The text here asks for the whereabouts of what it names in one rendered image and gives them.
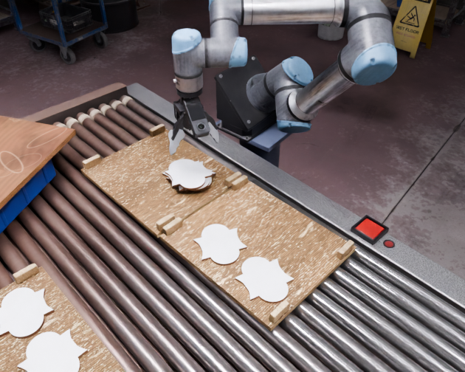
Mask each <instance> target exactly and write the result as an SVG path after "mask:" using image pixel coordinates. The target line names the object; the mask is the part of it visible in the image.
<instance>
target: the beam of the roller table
mask: <svg viewBox="0 0 465 372"><path fill-rule="evenodd" d="M126 87H127V92H128V96H129V97H131V98H132V99H134V100H135V102H137V103H139V104H140V105H141V106H143V107H145V108H146V109H148V110H149V111H151V112H153V113H154V114H155V115H157V116H159V117H161V118H162V119H163V120H165V121H166V122H168V123H170V124H171V125H174V124H175V122H176V121H177V120H176V118H175V115H174V107H173V104H172V103H169V102H168V101H167V100H165V99H163V98H161V97H160V96H158V95H157V94H154V93H153V92H151V91H150V90H148V89H147V88H145V87H144V86H141V85H140V84H138V83H134V84H132V85H130V86H126ZM183 131H184V133H185V134H186V135H188V136H189V137H192V138H193V139H194V140H196V141H197V142H199V143H201V144H202V145H204V146H205V147H207V148H209V149H210V150H211V151H213V152H215V153H216V154H218V155H219V156H221V157H222V158H224V159H226V160H227V161H228V162H230V163H232V164H233V165H235V166H236V167H238V168H240V169H241V170H242V171H244V172H246V173H248V174H249V175H250V176H252V177H253V178H255V179H257V180H258V181H259V182H261V183H263V184H264V185H266V186H267V187H269V188H271V189H272V190H274V191H275V192H276V193H279V194H280V195H282V196H283V197H284V198H286V199H288V200H289V201H291V202H292V203H294V204H296V205H297V206H298V207H300V208H302V209H303V210H305V211H306V212H307V213H309V214H311V215H313V216H314V217H315V218H317V219H319V220H320V221H322V222H323V223H325V224H327V225H328V226H329V227H331V228H332V229H334V230H336V231H337V232H339V233H340V234H342V235H344V236H345V237H346V238H348V239H350V240H352V241H353V242H354V243H356V244H358V245H359V246H361V247H362V248H363V249H366V250H367V251H369V252H370V253H371V254H373V255H375V256H376V257H378V258H379V259H381V260H382V261H384V262H385V263H387V264H389V265H390V266H392V267H393V268H394V269H396V270H398V271H400V272H401V273H402V274H404V275H406V276H407V277H409V278H410V279H412V280H414V281H415V282H417V283H418V284H419V285H421V286H423V287H424V288H425V289H427V290H429V291H430V292H432V293H433V294H435V295H437V296H438V297H440V298H441V299H443V300H445V301H446V302H448V303H449V304H450V305H452V306H454V307H456V308H457V309H458V310H460V311H462V312H463V313H464V314H465V280H464V279H462V278H460V277H458V276H457V275H456V274H454V273H452V272H451V271H449V270H448V269H445V268H444V267H442V266H441V265H439V264H437V263H436V262H434V261H432V260H430V259H429V258H427V257H426V256H424V255H422V254H421V253H419V252H417V251H415V250H414V249H412V248H411V247H409V246H408V245H406V244H404V243H402V242H401V241H399V240H397V239H396V238H394V237H393V236H391V235H389V234H387V233H386V234H385V235H384V236H383V237H381V238H380V239H379V240H378V241H377V242H376V243H375V244H374V245H371V244H369V243H368V242H367V241H365V240H363V239H362V238H360V237H359V236H357V235H355V234H354V233H352V232H351V227H352V226H354V225H355V223H357V222H358V221H359V220H360V219H361V217H359V216H358V215H356V214H354V213H352V212H351V211H350V210H347V209H346V208H344V207H343V206H341V205H339V204H338V203H336V202H335V201H332V200H331V199H329V198H328V197H326V196H324V195H323V194H321V193H319V192H317V191H316V190H314V189H313V188H311V187H309V186H308V185H306V184H304V183H302V182H301V181H300V180H298V179H296V178H294V177H293V176H291V175H289V174H288V173H286V172H285V171H283V170H281V169H280V168H278V167H276V166H274V165H273V164H271V163H270V162H267V161H266V160H265V159H263V158H261V157H259V156H258V155H256V154H254V153H253V152H251V151H249V150H248V149H246V148H245V147H243V146H241V145H239V144H238V143H237V142H234V141H233V140H231V139H230V138H228V137H226V136H224V135H223V134H221V133H220V132H218V135H219V143H217V142H216V141H215V140H214V139H213V138H212V137H211V136H210V133H209V135H208V136H205V137H199V138H195V137H194V136H193V132H192V130H190V131H189V130H188V129H186V128H184V129H183ZM384 240H391V241H393V242H394V244H395V247H394V248H387V247H385V246H384V244H383V241H384Z"/></svg>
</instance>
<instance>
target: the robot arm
mask: <svg viewBox="0 0 465 372"><path fill-rule="evenodd" d="M209 11H210V38H202V37H201V34H200V32H199V31H198V30H195V29H193V30H192V29H188V28H187V29H181V30H177V31H175V33H174V34H173V35H172V53H173V66H174V74H175V79H173V82H174V83H176V92H177V94H178V95H179V96H180V99H179V100H177V101H174V102H173V107H174V115H175V118H176V120H177V121H176V122H175V124H174V126H173V130H170V131H169V133H168V137H169V140H170V147H169V150H170V155H173V154H174V153H176V149H177V147H178V146H179V143H180V141H181V140H182V139H183V138H184V137H185V133H184V131H183V129H184V128H186V129H188V130H189V131H190V130H192V132H193V136H194V137H195V138H199V137H205V136H208V135H209V133H210V136H211V137H212V138H213V139H214V140H215V141H216V142H217V143H219V135H218V130H217V127H216V122H215V120H214V119H213V118H212V117H211V116H210V115H209V114H208V113H207V112H206V111H205V110H204V106H203V105H202V104H201V101H200V99H199V97H198V96H199V95H201V94H202V87H203V72H202V68H228V67H229V68H232V67H240V66H245V65H246V64H247V40H246V38H241V37H239V34H238V25H267V24H333V25H334V26H335V27H344V28H346V29H347V34H348V44H347V45H346V46H345V47H343V48H342V49H341V50H340V52H339V54H338V56H337V61H335V62H334V63H333V64H332V65H330V67H329V68H327V69H326V70H325V71H324V72H322V73H321V74H320V75H318V76H317V77H316V78H315V79H313V72H312V70H311V67H310V66H309V65H308V64H307V63H306V62H305V61H304V60H303V59H302V58H299V57H296V56H292V57H290V58H288V59H286V60H284V61H283V62H282V63H280V64H278V65H277V66H276V67H275V68H273V69H271V70H270V71H268V72H266V73H261V74H257V75H255V76H253V77H251V78H250V79H249V80H248V82H247V97H248V99H249V101H250V102H251V104H252V105H253V106H254V107H255V108H256V109H257V110H259V111H261V112H263V113H269V112H271V111H274V110H275V109H276V116H277V120H276V122H277V124H278V129H279V130H280V131H282V132H285V133H302V132H306V131H309V130H310V129H311V120H313V119H314V118H315V117H316V116H317V114H318V111H319V109H320V108H322V107H323V106H324V105H325V104H327V103H328V102H330V101H331V100H333V99H334V98H335V97H337V96H338V95H340V94H341V93H343V92H344V91H345V90H346V89H348V88H350V87H351V86H353V85H354V84H359V85H362V86H370V85H374V84H376V83H381V82H382V81H384V80H386V79H388V78H389V77H390V76H391V75H392V74H393V73H394V72H395V70H396V67H397V51H396V48H395V43H394V37H393V28H392V23H391V16H390V12H389V10H388V8H387V7H386V6H385V5H384V4H383V3H382V2H381V1H380V0H209ZM179 102H180V103H179Z"/></svg>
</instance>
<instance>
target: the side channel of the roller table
mask: <svg viewBox="0 0 465 372"><path fill-rule="evenodd" d="M123 95H126V96H128V92H127V87H126V86H125V85H124V84H122V83H121V82H116V83H113V84H111V85H109V86H106V87H103V88H101V89H98V90H95V91H93V92H89V93H88V94H85V95H82V96H79V97H76V98H74V99H72V100H68V101H66V102H64V103H61V104H58V105H56V106H53V107H51V108H47V109H45V110H43V111H40V112H37V113H35V114H31V115H30V116H27V117H24V118H21V119H20V120H27V121H31V122H36V123H43V124H48V125H53V124H54V123H56V122H60V123H63V124H64V120H65V119H66V118H67V117H72V118H73V119H75V118H76V115H77V114H78V113H80V112H83V113H84V114H87V111H88V110H89V109H90V108H94V109H97V110H98V107H99V105H100V104H102V103H105V104H106V105H108V104H109V102H110V101H111V100H113V99H115V100H119V101H120V97H121V96H123Z"/></svg>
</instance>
